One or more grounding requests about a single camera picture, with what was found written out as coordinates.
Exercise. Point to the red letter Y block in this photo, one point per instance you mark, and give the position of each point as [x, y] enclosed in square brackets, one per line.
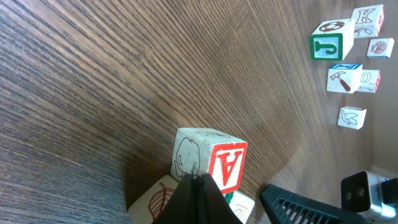
[147, 208]

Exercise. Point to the blue side wooden block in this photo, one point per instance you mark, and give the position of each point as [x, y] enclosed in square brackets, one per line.
[380, 48]

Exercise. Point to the green J side block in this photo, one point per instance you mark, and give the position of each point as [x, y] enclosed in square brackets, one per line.
[332, 40]

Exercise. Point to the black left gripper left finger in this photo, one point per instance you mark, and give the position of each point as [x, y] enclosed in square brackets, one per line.
[182, 207]

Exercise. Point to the plain Z wooden block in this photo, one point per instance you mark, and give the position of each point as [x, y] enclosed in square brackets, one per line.
[240, 204]

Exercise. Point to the red number 9 block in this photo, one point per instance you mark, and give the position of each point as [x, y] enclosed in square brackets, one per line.
[368, 21]

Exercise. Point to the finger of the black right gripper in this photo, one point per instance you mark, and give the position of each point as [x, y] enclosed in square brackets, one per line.
[285, 207]

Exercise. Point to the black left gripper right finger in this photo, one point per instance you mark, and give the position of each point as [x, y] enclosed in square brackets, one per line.
[212, 208]

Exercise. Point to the red letter A block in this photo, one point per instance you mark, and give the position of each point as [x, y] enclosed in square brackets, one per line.
[199, 151]

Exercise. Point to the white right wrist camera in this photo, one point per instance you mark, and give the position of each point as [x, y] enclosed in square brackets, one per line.
[370, 195]

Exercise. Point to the red letter M block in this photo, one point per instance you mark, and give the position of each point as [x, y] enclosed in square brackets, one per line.
[369, 81]

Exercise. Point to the hammer picture wooden block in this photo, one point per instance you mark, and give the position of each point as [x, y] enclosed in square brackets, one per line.
[344, 77]

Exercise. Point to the bird picture wooden block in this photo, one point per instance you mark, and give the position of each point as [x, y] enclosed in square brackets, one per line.
[351, 117]

